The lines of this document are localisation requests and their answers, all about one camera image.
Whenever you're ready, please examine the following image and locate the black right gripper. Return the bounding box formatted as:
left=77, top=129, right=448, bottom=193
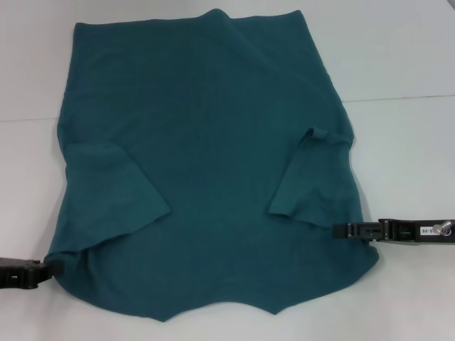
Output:
left=332, top=218, right=455, bottom=247

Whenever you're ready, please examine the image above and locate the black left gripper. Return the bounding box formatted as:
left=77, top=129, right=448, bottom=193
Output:
left=0, top=256, right=66, bottom=291

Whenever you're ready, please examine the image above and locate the teal blue shirt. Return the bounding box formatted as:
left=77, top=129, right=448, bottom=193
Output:
left=45, top=9, right=381, bottom=316

